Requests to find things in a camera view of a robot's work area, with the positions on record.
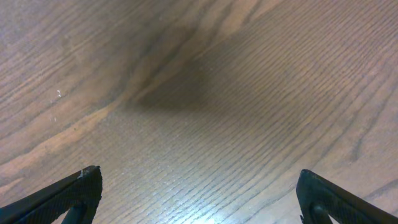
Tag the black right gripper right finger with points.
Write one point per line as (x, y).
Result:
(321, 201)

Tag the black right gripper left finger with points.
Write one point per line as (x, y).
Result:
(77, 196)

